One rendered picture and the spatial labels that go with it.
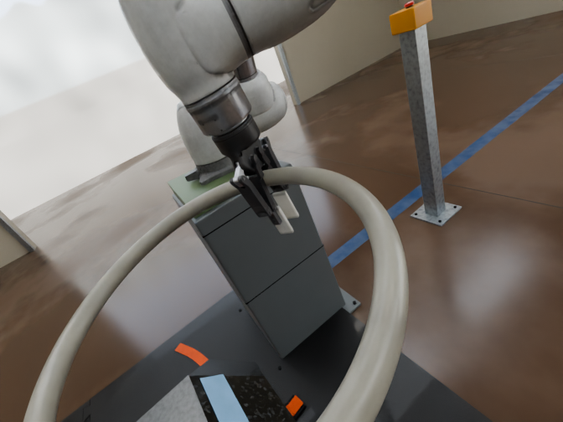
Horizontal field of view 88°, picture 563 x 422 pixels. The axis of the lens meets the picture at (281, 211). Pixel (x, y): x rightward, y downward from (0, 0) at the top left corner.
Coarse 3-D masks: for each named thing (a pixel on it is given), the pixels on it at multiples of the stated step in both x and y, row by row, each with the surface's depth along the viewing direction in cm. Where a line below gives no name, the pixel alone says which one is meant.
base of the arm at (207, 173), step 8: (224, 160) 104; (200, 168) 105; (208, 168) 104; (216, 168) 104; (224, 168) 105; (232, 168) 105; (184, 176) 108; (192, 176) 108; (200, 176) 106; (208, 176) 104; (216, 176) 104
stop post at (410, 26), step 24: (408, 24) 120; (408, 48) 128; (408, 72) 134; (408, 96) 141; (432, 96) 138; (432, 120) 143; (432, 144) 148; (432, 168) 154; (432, 192) 162; (432, 216) 171
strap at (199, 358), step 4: (180, 344) 159; (176, 348) 158; (180, 348) 157; (184, 348) 156; (188, 348) 155; (192, 348) 154; (180, 352) 155; (184, 352) 154; (188, 352) 153; (192, 352) 152; (196, 352) 151; (188, 356) 151; (192, 356) 150; (196, 356) 149; (200, 356) 148; (196, 360) 147; (200, 360) 146; (204, 360) 145; (200, 364) 144
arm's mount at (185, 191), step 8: (224, 176) 105; (232, 176) 102; (168, 184) 116; (176, 184) 112; (184, 184) 110; (192, 184) 107; (200, 184) 105; (208, 184) 103; (216, 184) 100; (176, 192) 106; (184, 192) 103; (192, 192) 101; (200, 192) 99; (184, 200) 97; (208, 208) 96
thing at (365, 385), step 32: (224, 192) 55; (352, 192) 37; (160, 224) 55; (384, 224) 30; (128, 256) 51; (384, 256) 27; (96, 288) 47; (384, 288) 25; (384, 320) 23; (64, 352) 39; (384, 352) 21; (64, 384) 37; (352, 384) 21; (384, 384) 20; (32, 416) 32; (320, 416) 21; (352, 416) 19
